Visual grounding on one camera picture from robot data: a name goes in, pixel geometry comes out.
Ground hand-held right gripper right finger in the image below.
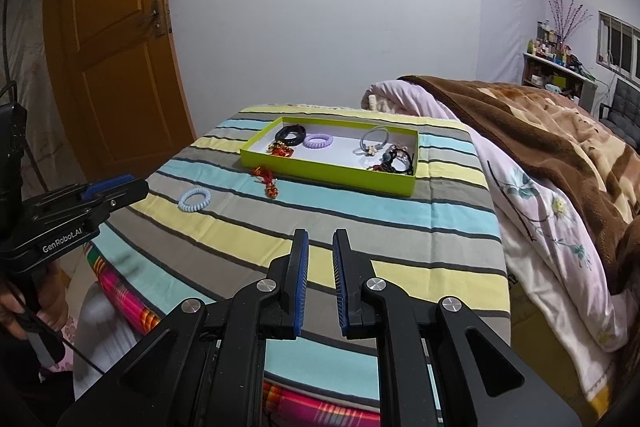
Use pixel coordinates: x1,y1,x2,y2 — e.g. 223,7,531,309
332,228,583,427

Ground pink floral quilt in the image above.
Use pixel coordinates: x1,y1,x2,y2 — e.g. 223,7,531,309
361,79,631,398

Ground wooden door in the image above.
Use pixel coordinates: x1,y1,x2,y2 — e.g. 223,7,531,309
42,0,198,182

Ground white shelf unit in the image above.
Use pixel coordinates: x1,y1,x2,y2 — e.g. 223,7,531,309
522,52,598,108

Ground purple flower branches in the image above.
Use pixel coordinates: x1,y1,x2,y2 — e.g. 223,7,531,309
547,0,593,42

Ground black wrist band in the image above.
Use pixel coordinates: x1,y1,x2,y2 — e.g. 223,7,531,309
277,125,307,146

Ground person's left hand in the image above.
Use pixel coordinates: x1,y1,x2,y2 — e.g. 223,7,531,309
0,274,70,345

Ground row of bottles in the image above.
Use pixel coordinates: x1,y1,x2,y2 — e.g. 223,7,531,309
530,21,576,68

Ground red knotted cord charm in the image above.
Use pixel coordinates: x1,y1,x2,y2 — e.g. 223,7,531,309
251,166,280,198

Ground pale blue spiral hair tie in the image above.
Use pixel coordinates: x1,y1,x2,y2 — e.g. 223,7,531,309
178,187,213,212

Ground window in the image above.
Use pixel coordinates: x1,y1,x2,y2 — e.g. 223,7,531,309
597,11,640,88

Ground green shallow box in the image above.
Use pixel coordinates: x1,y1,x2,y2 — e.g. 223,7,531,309
240,116,419,198

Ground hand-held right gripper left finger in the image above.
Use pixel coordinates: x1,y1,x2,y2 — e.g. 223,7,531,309
60,228,311,427

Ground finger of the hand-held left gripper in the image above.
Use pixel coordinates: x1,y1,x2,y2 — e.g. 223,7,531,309
81,174,135,202
92,178,150,228

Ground grey flower hair tie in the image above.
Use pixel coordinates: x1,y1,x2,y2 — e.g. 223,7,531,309
357,126,392,158

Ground metal door lock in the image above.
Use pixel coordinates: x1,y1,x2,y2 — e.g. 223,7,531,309
142,0,172,38

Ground black office chair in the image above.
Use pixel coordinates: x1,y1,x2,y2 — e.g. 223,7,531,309
597,79,640,132

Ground pink plaid blanket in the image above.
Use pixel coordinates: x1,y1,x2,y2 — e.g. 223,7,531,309
85,242,386,427

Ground brown fleece blanket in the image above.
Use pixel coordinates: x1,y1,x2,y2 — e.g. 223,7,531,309
397,74,640,293

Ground striped bed sheet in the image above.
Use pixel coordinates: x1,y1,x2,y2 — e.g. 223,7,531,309
85,104,511,413

